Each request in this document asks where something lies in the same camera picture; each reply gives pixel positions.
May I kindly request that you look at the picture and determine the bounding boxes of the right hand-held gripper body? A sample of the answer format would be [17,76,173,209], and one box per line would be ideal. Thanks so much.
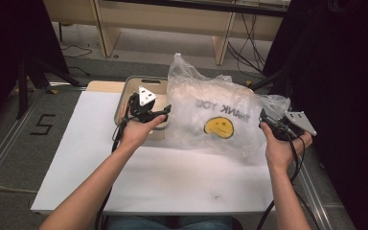
[267,110,318,142]

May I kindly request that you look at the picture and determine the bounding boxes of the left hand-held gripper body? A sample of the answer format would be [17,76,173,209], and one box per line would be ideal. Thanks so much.
[127,85,158,124]

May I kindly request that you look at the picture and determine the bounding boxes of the beige storage bin grey rim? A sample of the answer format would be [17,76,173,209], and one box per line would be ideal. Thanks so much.
[113,75,171,142]

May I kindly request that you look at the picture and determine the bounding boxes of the clear plastic bag yellow smiley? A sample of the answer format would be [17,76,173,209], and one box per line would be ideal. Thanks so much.
[164,52,291,164]

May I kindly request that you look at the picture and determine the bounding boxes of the person's left hand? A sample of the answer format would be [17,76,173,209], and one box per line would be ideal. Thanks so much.
[120,114,167,151]

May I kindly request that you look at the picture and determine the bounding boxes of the person's right hand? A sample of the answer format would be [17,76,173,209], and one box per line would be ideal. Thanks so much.
[261,124,313,172]

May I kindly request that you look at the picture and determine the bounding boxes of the black metal stand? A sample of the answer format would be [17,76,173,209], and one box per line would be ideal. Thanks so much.
[250,66,293,113]

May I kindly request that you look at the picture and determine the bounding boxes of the light wooden table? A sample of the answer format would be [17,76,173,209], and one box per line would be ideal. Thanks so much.
[85,80,257,100]

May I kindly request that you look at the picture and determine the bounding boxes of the dark curtain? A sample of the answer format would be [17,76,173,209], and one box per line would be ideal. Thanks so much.
[262,0,368,230]
[0,0,70,135]

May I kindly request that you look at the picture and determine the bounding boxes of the white table cover board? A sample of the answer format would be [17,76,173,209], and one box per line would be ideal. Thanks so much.
[30,90,276,216]

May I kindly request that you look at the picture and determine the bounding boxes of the light wooden desk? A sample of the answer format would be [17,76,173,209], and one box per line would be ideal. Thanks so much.
[42,0,290,66]

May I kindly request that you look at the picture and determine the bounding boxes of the person's blue jeans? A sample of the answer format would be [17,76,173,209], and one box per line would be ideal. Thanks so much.
[106,215,234,230]

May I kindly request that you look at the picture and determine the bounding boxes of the black tripod stand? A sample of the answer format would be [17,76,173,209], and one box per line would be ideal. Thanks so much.
[15,57,81,120]

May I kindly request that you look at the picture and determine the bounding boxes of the right hand-held gripper black cable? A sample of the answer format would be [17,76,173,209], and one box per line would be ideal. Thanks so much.
[257,124,306,230]

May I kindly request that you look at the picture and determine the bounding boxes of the hand-held gripper black cable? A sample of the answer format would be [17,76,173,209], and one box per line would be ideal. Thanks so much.
[257,124,306,230]
[95,95,135,230]

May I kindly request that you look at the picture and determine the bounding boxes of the left hand-held gripper black cable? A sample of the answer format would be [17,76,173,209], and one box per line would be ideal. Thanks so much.
[95,95,135,230]

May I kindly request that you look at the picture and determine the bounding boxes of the metal floor rail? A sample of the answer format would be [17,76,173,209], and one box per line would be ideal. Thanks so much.
[0,92,51,195]
[296,143,334,230]

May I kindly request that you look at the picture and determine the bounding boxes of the black floor cable bundle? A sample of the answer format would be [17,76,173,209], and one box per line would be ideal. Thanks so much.
[226,12,267,78]

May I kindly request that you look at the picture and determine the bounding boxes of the thin black floor cable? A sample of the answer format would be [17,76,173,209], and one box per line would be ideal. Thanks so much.
[59,44,93,78]

